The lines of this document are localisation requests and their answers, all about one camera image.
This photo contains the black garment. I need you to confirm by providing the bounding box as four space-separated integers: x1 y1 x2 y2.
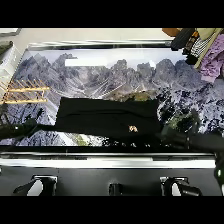
54 96 163 140
170 28 201 52

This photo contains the brown clothes hanger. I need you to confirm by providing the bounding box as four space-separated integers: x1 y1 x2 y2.
2 78 51 94
0 91 49 106

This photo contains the orange garment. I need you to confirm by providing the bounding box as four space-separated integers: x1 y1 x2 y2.
162 27 184 38

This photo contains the striped garment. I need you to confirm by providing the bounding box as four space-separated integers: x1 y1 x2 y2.
185 33 214 66

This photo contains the purple garment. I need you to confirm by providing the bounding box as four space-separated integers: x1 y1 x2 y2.
199 33 224 84

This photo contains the beige garment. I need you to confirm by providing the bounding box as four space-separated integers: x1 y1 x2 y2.
194 27 224 69

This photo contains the silver frame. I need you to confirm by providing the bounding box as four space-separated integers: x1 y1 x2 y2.
0 151 224 197

